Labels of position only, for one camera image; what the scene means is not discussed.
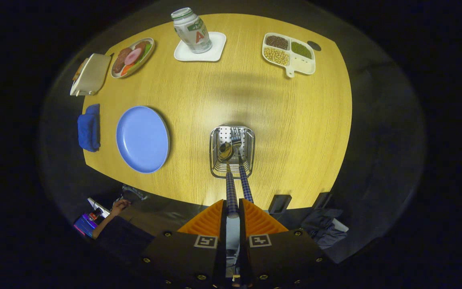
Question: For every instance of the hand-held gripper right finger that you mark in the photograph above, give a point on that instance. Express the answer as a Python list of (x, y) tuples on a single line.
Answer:
[(242, 224)]

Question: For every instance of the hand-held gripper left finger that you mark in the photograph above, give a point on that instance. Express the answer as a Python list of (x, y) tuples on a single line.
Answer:
[(223, 224)]

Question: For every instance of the black rectangular box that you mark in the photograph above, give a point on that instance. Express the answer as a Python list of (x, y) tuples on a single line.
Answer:
[(279, 204)]

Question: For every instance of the grey crumpled cloth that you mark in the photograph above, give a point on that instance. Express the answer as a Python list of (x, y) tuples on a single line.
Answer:
[(327, 228)]

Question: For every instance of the blue round plate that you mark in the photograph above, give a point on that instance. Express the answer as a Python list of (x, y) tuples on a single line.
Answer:
[(142, 138)]

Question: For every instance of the laptop with colourful screen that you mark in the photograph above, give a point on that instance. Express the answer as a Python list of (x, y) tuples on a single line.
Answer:
[(88, 218)]

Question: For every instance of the blue folded cloth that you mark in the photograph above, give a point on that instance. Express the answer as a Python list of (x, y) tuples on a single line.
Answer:
[(88, 130)]

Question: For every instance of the pile of yellow soybeans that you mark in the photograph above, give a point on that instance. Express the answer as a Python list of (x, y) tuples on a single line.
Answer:
[(276, 56)]

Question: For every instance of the white divided dish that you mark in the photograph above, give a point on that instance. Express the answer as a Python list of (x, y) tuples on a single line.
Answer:
[(305, 64)]

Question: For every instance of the white square coaster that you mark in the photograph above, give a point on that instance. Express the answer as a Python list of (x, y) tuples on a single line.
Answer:
[(219, 48)]

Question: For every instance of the orange carrot slice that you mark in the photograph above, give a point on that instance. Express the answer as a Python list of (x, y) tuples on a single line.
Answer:
[(126, 69)]

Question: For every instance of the pile of green beans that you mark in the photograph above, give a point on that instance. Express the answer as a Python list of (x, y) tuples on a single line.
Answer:
[(301, 49)]

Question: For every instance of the pile of dark brown beans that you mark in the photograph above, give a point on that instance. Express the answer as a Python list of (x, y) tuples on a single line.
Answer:
[(276, 41)]

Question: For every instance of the green lettuce leaf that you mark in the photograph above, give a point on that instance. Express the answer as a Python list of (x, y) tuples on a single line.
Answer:
[(146, 50)]

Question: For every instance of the pink ham slice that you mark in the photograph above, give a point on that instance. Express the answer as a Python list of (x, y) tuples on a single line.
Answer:
[(133, 56)]

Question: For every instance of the white bottle with green label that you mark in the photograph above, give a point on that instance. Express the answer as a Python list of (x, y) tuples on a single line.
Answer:
[(193, 34)]

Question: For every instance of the dark round table grommet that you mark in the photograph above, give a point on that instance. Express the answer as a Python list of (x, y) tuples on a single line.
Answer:
[(314, 45)]

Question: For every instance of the brown sausage patty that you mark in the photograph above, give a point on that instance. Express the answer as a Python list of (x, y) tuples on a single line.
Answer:
[(120, 60)]

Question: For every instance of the grey food plate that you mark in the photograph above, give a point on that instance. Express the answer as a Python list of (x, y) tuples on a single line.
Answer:
[(151, 42)]

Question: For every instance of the small brown sausage piece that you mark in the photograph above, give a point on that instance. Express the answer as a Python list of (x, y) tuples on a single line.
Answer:
[(140, 45)]

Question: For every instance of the white toaster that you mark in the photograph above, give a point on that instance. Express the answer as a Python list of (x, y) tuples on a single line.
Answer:
[(92, 74)]

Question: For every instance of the brown toast slice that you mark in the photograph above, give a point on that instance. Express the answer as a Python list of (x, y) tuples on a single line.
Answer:
[(79, 69)]

